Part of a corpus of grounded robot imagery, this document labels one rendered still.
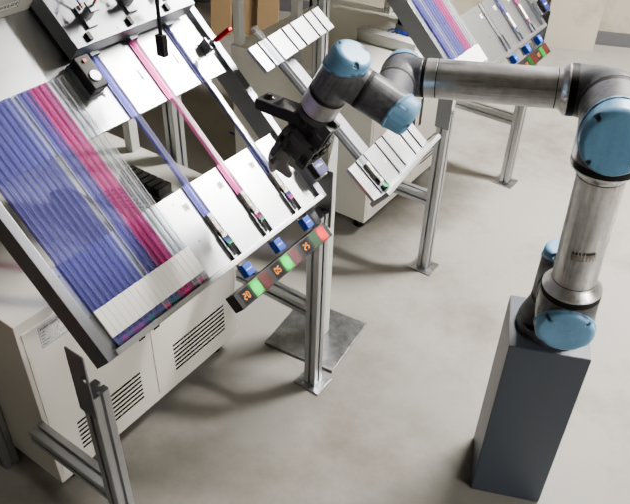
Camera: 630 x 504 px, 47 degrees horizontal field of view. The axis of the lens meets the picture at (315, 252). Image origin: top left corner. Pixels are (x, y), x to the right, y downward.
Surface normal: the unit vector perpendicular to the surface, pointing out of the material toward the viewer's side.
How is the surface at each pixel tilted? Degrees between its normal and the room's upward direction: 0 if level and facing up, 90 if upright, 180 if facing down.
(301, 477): 0
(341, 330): 0
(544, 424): 90
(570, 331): 98
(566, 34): 90
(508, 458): 90
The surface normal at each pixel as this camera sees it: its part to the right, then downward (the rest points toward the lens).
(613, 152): -0.27, 0.48
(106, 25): 0.57, -0.32
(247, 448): 0.03, -0.79
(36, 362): 0.81, 0.37
